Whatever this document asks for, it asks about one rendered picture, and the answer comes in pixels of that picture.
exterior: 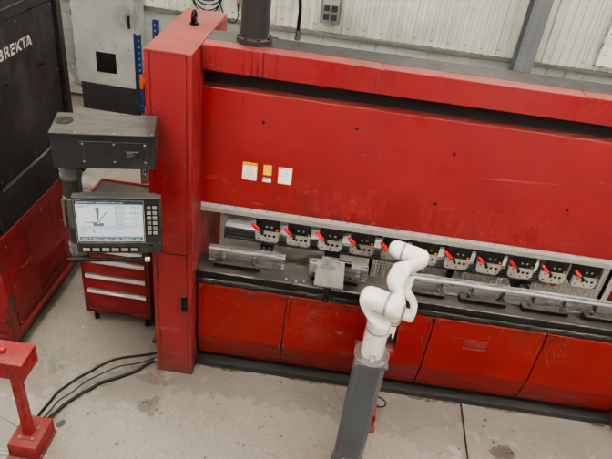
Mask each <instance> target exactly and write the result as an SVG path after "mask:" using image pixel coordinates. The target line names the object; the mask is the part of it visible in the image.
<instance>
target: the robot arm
mask: <svg viewBox="0 0 612 459"><path fill-rule="evenodd" d="M388 251H389V254H390V255H391V256H392V257H393V258H395V259H397V260H402V261H400V262H397V263H395V264H394V265H393V266H392V268H391V270H390V271H389V273H388V276H387V280H386V282H387V286H388V288H389V290H390V292H389V291H385V290H382V289H379V288H377V287H373V286H368V287H366V288H364V289H363V290H362V292H361V295H360V305H361V308H362V311H363V313H364V314H365V316H366V318H367V325H366V329H365V334H364V337H363V341H362V342H359V343H358V344H357V345H356V346H355V348H354V355H355V357H356V359H357V360H358V361H359V362H360V363H362V364H363V365H366V366H369V367H374V368H375V367H382V366H384V365H385V364H386V363H387V362H388V361H389V358H390V354H389V352H388V350H387V349H386V347H385V345H386V342H390V341H391V339H392V338H393V336H394V334H395V330H396V326H398V325H399V324H400V323H401V320H402V321H407V322H413V321H414V318H415V315H416V312H417V308H418V304H417V300H416V298H415V296H414V294H413V293H412V291H411V288H412V285H413V280H414V277H415V274H416V272H417V271H420V270H423V269H424V268H425V267H426V266H427V265H428V263H429V259H430V256H429V253H428V252H427V251H426V250H424V249H421V248H419V247H416V246H414V245H411V244H408V243H405V242H402V241H400V240H395V241H393V242H391V243H390V245H389V248H388ZM405 299H406V300H408V301H409V303H410V309H407V308H405V307H406V302H405Z"/></svg>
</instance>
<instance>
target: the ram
mask: <svg viewBox="0 0 612 459"><path fill-rule="evenodd" d="M243 162H250V163H257V164H258V166H257V179H256V180H249V179H244V178H242V169H243ZM264 165H270V166H272V171H271V176H268V175H263V167H264ZM279 167H283V168H293V171H292V180H291V185H284V184H278V183H277V180H278V171H279ZM263 177H267V178H271V182H270V183H269V182H263V181H262V179H263ZM201 201H202V202H208V203H215V204H221V205H228V206H234V207H241V208H247V209H259V210H266V211H272V212H279V213H284V214H291V215H297V216H303V217H310V218H316V219H328V220H335V221H341V222H348V223H354V224H361V225H367V226H374V227H380V228H386V229H393V230H405V231H410V232H417V233H423V234H430V235H436V236H443V237H449V238H456V239H462V240H474V241H481V242H487V243H494V244H500V245H506V246H513V247H519V248H526V249H531V250H543V251H550V252H556V253H563V254H569V255H576V256H582V257H589V258H595V259H601V260H612V138H602V137H596V136H589V135H583V134H577V133H569V132H563V131H556V130H550V129H543V128H537V127H524V126H518V125H511V124H505V123H498V122H492V121H485V120H478V119H471V118H465V117H453V116H447V115H439V114H433V113H426V112H420V111H413V110H407V109H400V108H393V107H381V106H375V105H368V104H362V103H355V102H348V101H341V100H335V99H328V98H322V97H310V96H303V95H296V94H290V93H283V92H277V91H270V90H264V89H257V88H250V87H238V86H232V85H225V84H218V83H211V82H205V84H204V85H203V86H202V131H201ZM201 210H207V211H214V212H220V213H227V214H233V215H240V216H246V217H253V218H258V219H270V220H277V221H283V222H289V223H296V224H302V225H309V226H315V227H322V228H328V229H335V230H347V231H353V232H359V233H365V234H372V235H378V236H384V237H391V238H397V239H404V240H416V241H422V242H429V243H435V244H442V245H448V246H454V247H460V248H467V249H473V250H485V251H492V252H498V253H504V254H511V255H517V256H524V257H530V258H537V259H543V260H554V261H561V262H567V263H574V264H580V265H587V266H593V267H599V268H606V269H612V265H607V264H602V263H595V262H589V261H582V260H571V259H564V258H558V257H551V256H545V255H538V254H532V253H525V252H519V251H512V250H500V249H495V248H488V247H482V246H475V245H469V244H463V243H456V242H450V241H443V240H431V239H425V238H418V237H412V236H405V235H399V234H392V233H387V232H380V231H374V230H367V229H356V228H349V227H343V226H336V225H330V224H323V223H317V222H310V221H304V220H297V219H285V218H279V217H273V216H267V215H260V214H254V213H248V212H241V211H235V210H228V209H216V208H210V207H203V206H201Z"/></svg>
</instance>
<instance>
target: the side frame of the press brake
mask: <svg viewBox="0 0 612 459"><path fill-rule="evenodd" d="M193 9H195V8H187V9H186V10H185V11H184V12H183V13H182V14H181V15H179V16H178V17H177V18H176V19H175V20H174V21H173V22H172V23H171V24H169V25H168V26H167V27H166V28H165V29H164V30H163V31H162V32H161V33H159V34H158V35H157V36H156V37H155V38H154V39H153V40H152V41H150V42H149V43H148V44H147V45H146V46H145V47H144V48H143V60H144V80H145V100H146V116H157V117H158V119H157V123H158V124H157V126H158V154H157V161H156V167H155V169H149V170H148V181H149V193H156V194H160V195H161V213H162V241H163V251H162V253H152V261H153V281H154V302H155V323H156V343H157V363H158V370H163V371H169V372H181V373H186V374H192V373H193V370H194V367H195V364H196V359H197V356H198V353H199V349H198V341H197V275H196V269H197V267H198V265H199V261H200V259H201V256H202V254H203V252H204V251H209V245H210V243H214V244H219V238H220V212H214V211H207V210H201V131H202V86H203V85H204V84H205V82H206V70H202V44H203V42H204V41H205V40H206V39H207V37H208V36H209V35H210V34H211V32H212V31H213V30H220V31H227V20H228V14H227V13H221V12H214V11H208V10H201V9H196V10H197V13H198V19H197V22H199V24H198V25H191V24H190V23H189V22H190V21H191V12H192V10H193Z"/></svg>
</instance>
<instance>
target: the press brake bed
mask: <svg viewBox="0 0 612 459"><path fill-rule="evenodd" d="M322 297H323V293H317V292H311V291H299V290H293V289H286V288H280V287H274V286H268V285H261V284H255V283H248V282H242V281H236V280H224V279H218V278H211V277H205V276H199V275H197V341H198V349H199V353H198V356H197V359H196V364H201V365H208V366H215V367H220V368H227V369H232V370H241V371H245V372H255V373H262V374H268V375H275V376H281V377H288V378H294V379H302V380H306V381H313V382H318V383H331V384H337V385H343V386H348V384H349V380H350V376H351V371H352V364H353V359H354V348H355V341H356V340H358V341H362V340H363V333H364V329H365V324H366V321H367V318H366V316H365V314H364V313H363V311H362V308H361V305H360V299H354V298H349V297H342V296H336V295H330V297H329V302H328V303H326V302H322ZM464 340H469V341H476V342H487V345H486V348H485V352H476V351H469V350H464V349H463V345H464ZM380 392H385V393H397V394H402V395H410V396H419V397H424V398H429V399H435V400H440V401H448V402H454V403H463V404H470V405H476V406H483V407H490V408H496V409H503V410H507V411H514V412H520V413H532V414H538V415H543V416H549V417H555V418H561V419H567V420H574V421H579V422H586V423H601V424H604V425H610V424H611V422H612V421H611V418H610V416H609V413H610V412H612V336H610V335H604V334H597V333H591V332H584V331H573V330H567V329H560V328H554V327H547V326H541V325H535V324H529V323H522V322H516V321H504V320H498V319H492V318H486V317H479V316H473V315H466V314H461V313H454V312H448V311H436V310H429V309H424V308H417V312H416V315H415V318H414V321H413V322H407V321H402V320H401V323H400V324H399V336H398V341H397V344H396V348H395V352H394V356H391V355H390V358H389V361H388V371H385V372H384V375H383V378H382V385H381V389H380Z"/></svg>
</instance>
